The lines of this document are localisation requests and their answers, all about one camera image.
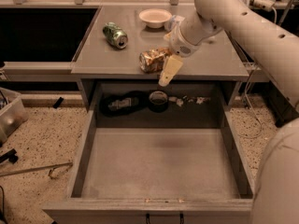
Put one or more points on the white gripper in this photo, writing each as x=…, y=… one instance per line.
x=180, y=45

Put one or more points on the crushed orange soda can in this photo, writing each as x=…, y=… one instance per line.
x=152, y=60

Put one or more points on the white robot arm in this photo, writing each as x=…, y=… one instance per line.
x=276, y=197

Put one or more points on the grey cabinet with drawer opening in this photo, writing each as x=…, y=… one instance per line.
x=214, y=71

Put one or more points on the green soda can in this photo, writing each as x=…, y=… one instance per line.
x=115, y=36

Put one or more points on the open grey top drawer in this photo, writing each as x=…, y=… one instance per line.
x=157, y=176

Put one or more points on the clear plastic water bottle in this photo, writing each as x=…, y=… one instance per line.
x=172, y=22

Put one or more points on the white paper bowl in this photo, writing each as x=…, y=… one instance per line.
x=154, y=17

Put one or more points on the black tape roll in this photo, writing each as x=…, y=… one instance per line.
x=158, y=101

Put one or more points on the white power strip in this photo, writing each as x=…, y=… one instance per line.
x=265, y=5

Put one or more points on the metal rod tool on floor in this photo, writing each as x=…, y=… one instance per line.
x=50, y=168

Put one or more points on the clear plastic storage bin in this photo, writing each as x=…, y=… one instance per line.
x=12, y=113

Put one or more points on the black object on floor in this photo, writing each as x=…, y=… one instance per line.
x=10, y=156

